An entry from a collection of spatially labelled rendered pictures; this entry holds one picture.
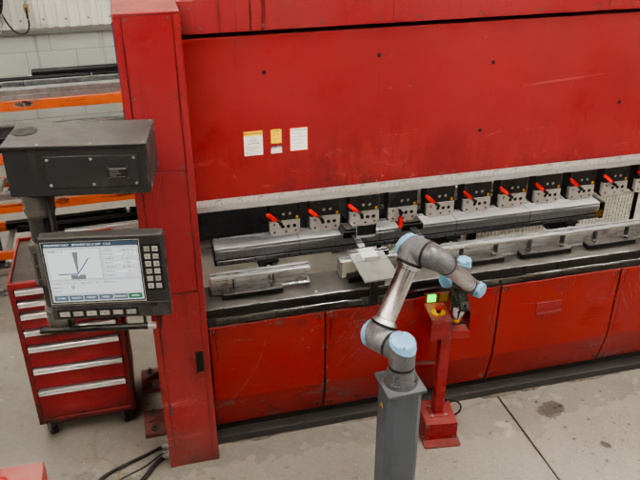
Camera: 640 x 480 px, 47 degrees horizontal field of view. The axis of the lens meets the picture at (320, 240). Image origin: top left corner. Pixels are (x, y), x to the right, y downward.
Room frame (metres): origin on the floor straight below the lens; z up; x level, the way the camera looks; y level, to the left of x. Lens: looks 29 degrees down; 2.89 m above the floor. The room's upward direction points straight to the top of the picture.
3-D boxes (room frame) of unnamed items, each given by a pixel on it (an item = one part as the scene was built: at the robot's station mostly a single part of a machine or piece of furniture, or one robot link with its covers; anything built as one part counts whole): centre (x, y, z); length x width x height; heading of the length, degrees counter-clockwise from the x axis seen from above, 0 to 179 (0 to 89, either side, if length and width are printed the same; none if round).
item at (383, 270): (3.17, -0.27, 1.00); 0.26 x 0.18 x 0.01; 14
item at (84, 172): (2.51, 0.86, 1.53); 0.51 x 0.25 x 0.85; 95
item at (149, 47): (3.24, 0.75, 1.15); 0.85 x 0.25 x 2.30; 14
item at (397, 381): (2.55, -0.35, 0.82); 0.15 x 0.15 x 0.10
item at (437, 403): (3.10, -0.64, 0.39); 0.05 x 0.05 x 0.54; 7
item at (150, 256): (2.42, 0.81, 1.42); 0.45 x 0.12 x 0.36; 95
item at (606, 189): (3.65, -1.56, 1.26); 0.15 x 0.09 x 0.17; 104
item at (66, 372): (3.28, 1.31, 0.50); 0.50 x 0.50 x 1.00; 14
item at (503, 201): (3.50, -0.98, 1.26); 0.15 x 0.09 x 0.17; 104
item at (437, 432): (3.07, -0.64, 0.06); 0.25 x 0.20 x 0.12; 7
